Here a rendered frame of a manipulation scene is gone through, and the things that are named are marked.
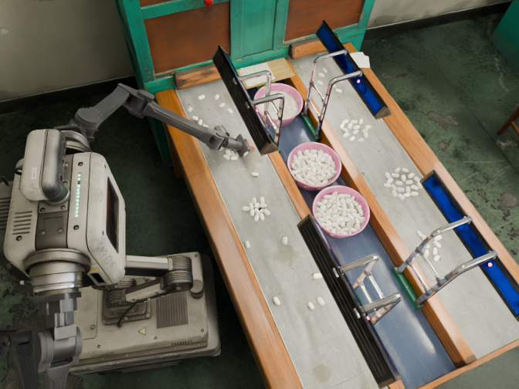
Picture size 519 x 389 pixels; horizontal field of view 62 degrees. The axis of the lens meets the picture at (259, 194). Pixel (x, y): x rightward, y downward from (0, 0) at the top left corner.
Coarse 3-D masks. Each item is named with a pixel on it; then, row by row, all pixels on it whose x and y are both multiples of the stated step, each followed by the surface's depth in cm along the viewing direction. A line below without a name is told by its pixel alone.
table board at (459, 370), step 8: (512, 344) 176; (496, 352) 174; (504, 352) 174; (480, 360) 172; (456, 368) 176; (464, 368) 170; (472, 368) 170; (448, 376) 168; (456, 376) 169; (424, 384) 172; (432, 384) 166
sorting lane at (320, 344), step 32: (192, 96) 236; (224, 96) 237; (224, 160) 216; (256, 160) 216; (224, 192) 206; (256, 192) 207; (256, 224) 198; (288, 224) 199; (256, 256) 190; (288, 256) 191; (288, 288) 183; (320, 288) 184; (288, 320) 176; (320, 320) 177; (288, 352) 170; (320, 352) 171; (352, 352) 171; (320, 384) 165; (352, 384) 165
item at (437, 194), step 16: (432, 176) 172; (432, 192) 173; (448, 192) 168; (448, 208) 168; (464, 240) 163; (480, 240) 158; (496, 256) 154; (496, 272) 154; (496, 288) 154; (512, 288) 150; (512, 304) 150
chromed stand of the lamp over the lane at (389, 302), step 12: (348, 264) 150; (360, 264) 150; (372, 264) 157; (336, 276) 148; (360, 276) 171; (372, 276) 164; (360, 300) 185; (384, 300) 143; (396, 300) 144; (384, 312) 161
